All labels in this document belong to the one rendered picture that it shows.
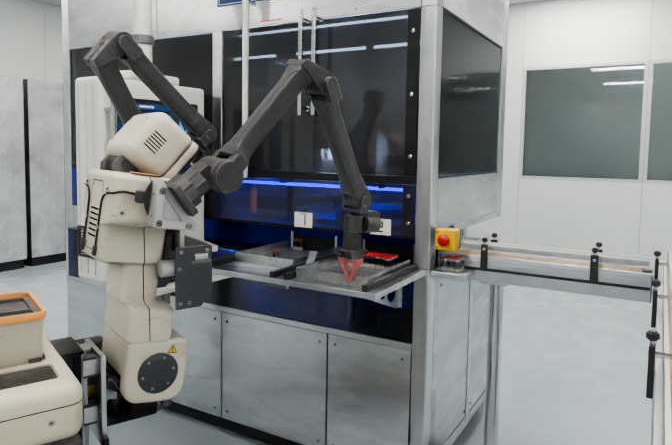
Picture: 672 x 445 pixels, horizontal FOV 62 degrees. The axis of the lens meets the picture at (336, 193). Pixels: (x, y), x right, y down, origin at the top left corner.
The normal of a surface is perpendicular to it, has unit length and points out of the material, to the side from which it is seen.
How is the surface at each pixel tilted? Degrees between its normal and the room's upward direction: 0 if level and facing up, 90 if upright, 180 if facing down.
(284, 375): 90
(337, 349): 90
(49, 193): 90
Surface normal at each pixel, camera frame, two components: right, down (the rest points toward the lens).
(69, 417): 0.61, 0.07
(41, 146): 0.87, 0.05
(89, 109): -0.55, 0.05
